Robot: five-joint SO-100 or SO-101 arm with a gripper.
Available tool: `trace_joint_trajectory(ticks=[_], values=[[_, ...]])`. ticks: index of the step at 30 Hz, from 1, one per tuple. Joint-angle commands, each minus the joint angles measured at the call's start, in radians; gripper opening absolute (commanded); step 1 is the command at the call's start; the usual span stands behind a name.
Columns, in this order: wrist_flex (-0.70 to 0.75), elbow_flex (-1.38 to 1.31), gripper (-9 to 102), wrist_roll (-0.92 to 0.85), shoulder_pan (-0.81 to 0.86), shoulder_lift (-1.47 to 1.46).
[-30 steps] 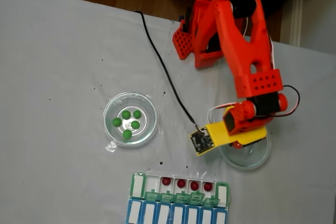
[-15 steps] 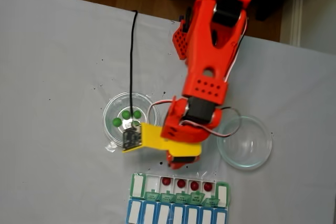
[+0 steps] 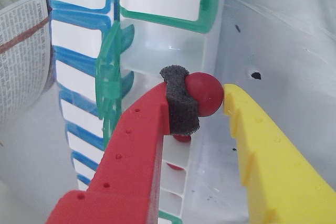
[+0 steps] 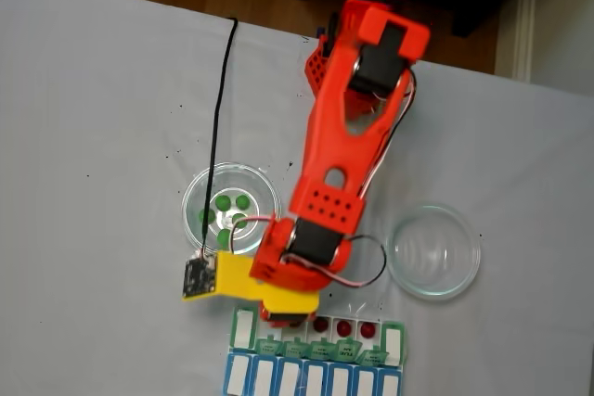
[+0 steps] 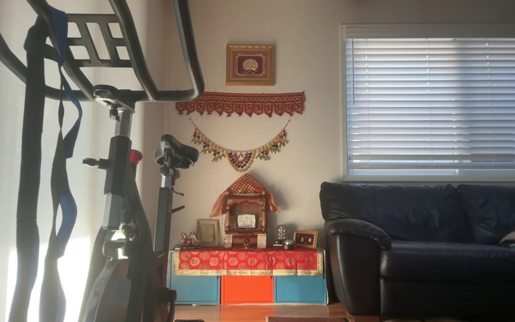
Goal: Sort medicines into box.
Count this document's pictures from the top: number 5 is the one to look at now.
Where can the wooden home shrine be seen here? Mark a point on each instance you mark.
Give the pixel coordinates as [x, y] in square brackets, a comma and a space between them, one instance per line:
[245, 205]

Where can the silver idol statue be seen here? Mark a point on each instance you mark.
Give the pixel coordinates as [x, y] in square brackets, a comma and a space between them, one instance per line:
[280, 233]

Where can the small white card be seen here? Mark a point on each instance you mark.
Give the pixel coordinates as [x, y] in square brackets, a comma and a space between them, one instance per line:
[261, 241]

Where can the small dark metal pot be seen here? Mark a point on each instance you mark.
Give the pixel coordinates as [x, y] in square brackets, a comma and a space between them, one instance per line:
[289, 244]

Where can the small dark framed picture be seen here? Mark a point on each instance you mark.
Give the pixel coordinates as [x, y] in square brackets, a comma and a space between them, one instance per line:
[305, 239]

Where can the gold framed lotus picture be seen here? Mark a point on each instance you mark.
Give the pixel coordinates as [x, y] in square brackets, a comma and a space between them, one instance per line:
[251, 65]

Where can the red gold patterned cloth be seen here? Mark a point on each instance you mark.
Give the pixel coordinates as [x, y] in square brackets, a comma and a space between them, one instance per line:
[248, 261]

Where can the pair of painted figurines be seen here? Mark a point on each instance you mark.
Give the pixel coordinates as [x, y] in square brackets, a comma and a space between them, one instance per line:
[189, 240]

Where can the orange storage cube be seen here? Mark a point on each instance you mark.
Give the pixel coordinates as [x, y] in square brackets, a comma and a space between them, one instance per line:
[247, 290]

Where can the blue storage cube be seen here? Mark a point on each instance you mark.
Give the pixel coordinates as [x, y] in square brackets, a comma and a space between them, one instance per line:
[301, 290]
[195, 290]

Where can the black exercise bike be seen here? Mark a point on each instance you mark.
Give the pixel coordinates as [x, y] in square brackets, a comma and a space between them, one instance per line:
[119, 170]

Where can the black leather sofa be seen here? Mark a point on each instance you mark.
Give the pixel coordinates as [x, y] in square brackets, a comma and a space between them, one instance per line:
[418, 264]

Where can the white window blinds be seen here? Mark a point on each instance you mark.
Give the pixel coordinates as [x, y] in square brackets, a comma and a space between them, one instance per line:
[441, 103]

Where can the beaded garland wall hanging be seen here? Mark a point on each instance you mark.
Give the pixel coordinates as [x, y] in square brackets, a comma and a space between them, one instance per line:
[239, 161]

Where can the red embroidered wall hanging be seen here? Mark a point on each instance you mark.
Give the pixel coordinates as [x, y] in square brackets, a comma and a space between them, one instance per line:
[239, 103]

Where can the gold photo frame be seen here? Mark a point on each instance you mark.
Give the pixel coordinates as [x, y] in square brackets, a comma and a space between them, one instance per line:
[208, 232]

